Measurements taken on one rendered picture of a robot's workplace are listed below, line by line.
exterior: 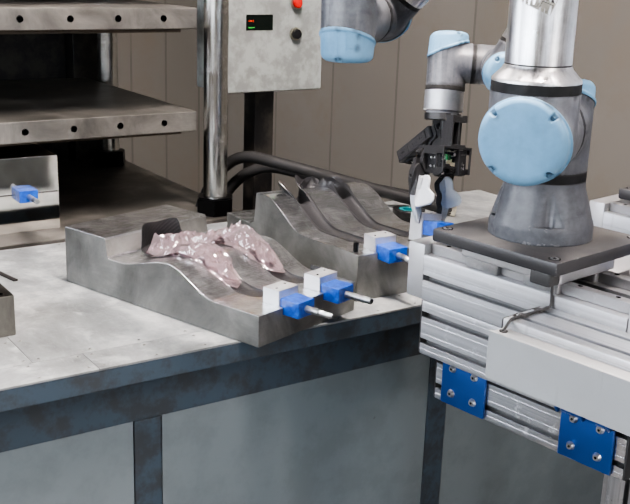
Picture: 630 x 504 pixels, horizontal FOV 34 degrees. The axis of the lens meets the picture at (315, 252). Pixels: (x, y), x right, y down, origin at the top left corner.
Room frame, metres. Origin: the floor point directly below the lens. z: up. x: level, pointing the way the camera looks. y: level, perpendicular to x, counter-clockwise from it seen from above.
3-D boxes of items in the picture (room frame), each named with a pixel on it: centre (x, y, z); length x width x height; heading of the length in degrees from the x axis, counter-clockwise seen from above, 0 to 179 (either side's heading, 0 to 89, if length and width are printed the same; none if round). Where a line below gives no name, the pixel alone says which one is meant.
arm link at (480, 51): (1.93, -0.34, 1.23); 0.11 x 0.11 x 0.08; 84
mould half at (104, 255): (1.81, 0.20, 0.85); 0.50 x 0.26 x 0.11; 51
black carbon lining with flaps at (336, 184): (2.06, -0.05, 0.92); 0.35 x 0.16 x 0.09; 34
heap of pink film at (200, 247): (1.81, 0.19, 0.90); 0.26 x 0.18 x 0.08; 51
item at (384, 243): (1.82, -0.15, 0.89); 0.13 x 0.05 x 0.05; 34
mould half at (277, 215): (2.08, -0.05, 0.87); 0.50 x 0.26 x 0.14; 34
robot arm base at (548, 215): (1.45, -0.33, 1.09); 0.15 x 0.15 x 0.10
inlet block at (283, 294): (1.60, 0.02, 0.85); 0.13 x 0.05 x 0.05; 51
